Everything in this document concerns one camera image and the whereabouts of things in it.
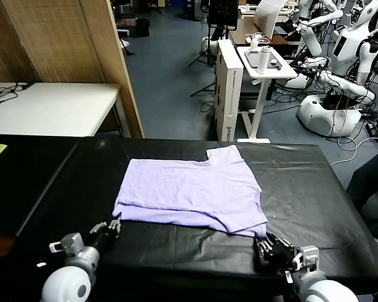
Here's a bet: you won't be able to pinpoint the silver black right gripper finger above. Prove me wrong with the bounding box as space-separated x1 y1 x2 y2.
254 237 272 262
265 233 292 248

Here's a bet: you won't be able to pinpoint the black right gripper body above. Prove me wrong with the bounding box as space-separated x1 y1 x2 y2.
264 238 300 272

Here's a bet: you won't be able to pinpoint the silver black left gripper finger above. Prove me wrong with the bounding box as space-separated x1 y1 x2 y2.
108 214 123 237
89 221 108 234

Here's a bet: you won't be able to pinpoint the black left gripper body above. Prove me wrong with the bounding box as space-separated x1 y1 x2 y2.
93 228 117 252

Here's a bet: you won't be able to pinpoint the lavender t-shirt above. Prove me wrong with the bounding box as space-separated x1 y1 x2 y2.
112 145 268 238

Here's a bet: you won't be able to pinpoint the black plastic table cover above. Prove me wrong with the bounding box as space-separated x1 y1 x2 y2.
6 137 378 298

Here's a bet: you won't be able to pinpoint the black side table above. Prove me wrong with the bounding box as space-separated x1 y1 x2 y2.
0 133 81 237

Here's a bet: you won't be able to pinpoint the person leg blue jeans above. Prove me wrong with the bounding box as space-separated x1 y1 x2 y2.
346 131 378 240

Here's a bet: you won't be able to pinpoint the white rectangular table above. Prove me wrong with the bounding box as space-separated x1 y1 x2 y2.
0 82 124 138

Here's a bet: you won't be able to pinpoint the black power strip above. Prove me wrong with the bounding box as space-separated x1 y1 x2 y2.
367 122 378 144

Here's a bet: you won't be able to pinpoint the tall white cardboard box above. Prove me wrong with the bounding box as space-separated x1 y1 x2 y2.
214 39 244 142

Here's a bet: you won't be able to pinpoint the black floor tripod legs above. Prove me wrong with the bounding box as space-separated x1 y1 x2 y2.
190 82 217 98

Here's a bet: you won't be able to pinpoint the white standing desk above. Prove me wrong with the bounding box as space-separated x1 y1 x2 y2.
236 46 299 144

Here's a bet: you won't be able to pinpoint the white water bottle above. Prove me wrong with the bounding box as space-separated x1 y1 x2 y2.
257 45 272 75

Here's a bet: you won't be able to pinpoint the wooden folding screen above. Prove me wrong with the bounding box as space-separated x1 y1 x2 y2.
0 0 145 139

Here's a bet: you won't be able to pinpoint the black bin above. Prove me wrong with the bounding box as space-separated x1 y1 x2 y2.
135 18 151 38

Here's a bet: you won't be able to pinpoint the white humanoid robot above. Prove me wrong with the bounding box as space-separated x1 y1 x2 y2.
295 0 378 138

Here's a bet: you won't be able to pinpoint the black crate red print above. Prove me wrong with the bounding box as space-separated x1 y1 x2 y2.
116 17 137 31

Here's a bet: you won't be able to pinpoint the brown wooden desk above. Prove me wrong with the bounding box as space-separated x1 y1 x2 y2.
229 17 302 48

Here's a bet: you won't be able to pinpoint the black monitor stand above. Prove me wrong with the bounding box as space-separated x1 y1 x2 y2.
188 26 220 69

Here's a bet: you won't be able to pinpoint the white curved panel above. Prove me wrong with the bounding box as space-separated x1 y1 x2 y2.
254 0 289 41

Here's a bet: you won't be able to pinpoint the black monitor screen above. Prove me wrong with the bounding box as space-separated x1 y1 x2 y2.
207 0 240 31

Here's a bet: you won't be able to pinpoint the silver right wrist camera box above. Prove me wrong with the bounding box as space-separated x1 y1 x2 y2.
291 245 321 274

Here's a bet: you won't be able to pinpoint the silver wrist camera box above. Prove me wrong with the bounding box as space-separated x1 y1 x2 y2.
49 232 84 259
291 245 321 274

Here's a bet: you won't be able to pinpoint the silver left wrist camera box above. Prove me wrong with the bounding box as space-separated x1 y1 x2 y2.
49 232 84 259

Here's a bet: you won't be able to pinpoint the white floor cable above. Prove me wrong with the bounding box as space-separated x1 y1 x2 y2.
329 130 378 167

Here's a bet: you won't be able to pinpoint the black cable with adapter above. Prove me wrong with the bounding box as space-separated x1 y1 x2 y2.
0 81 36 109

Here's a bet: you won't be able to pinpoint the white desk stand with cables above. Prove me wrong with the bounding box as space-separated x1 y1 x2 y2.
244 32 270 48

